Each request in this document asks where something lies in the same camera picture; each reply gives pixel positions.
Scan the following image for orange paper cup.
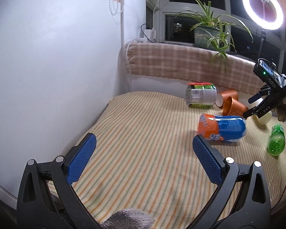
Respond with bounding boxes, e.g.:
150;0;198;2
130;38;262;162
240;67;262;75
215;89;239;108
222;97;248;117

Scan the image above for orange paper cup front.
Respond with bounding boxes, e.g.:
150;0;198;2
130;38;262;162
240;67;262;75
222;97;248;117

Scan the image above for spider plant in green pot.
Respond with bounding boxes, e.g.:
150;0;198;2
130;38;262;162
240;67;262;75
176;0;254;65

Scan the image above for plaid beige sill cloth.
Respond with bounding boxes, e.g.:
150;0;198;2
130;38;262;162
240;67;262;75
125;42;264;94

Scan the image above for green tea bottle cup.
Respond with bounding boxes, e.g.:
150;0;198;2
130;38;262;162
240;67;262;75
267;123;286;157

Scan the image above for orange blue soda bottle cup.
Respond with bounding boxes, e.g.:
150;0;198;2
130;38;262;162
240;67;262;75
197;114;246;142

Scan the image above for green white label can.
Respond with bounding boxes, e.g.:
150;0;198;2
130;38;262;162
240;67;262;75
185;82;217;108

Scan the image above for striped yellow tablecloth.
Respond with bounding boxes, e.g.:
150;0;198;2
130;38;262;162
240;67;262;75
72;92;286;228

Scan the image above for orange paper cup rear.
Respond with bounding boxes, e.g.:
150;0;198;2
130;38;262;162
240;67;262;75
215;89;239;108

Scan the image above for white ring light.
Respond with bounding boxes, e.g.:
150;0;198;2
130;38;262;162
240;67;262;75
242;0;284;30

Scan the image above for white plastic cup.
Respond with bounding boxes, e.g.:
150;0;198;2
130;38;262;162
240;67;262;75
253;111;272;125

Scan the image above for black tripod stand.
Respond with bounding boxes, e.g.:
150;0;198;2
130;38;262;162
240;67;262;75
257;0;269;59

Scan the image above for gloved left hand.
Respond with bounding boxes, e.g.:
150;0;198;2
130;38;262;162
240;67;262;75
101;208;154;229

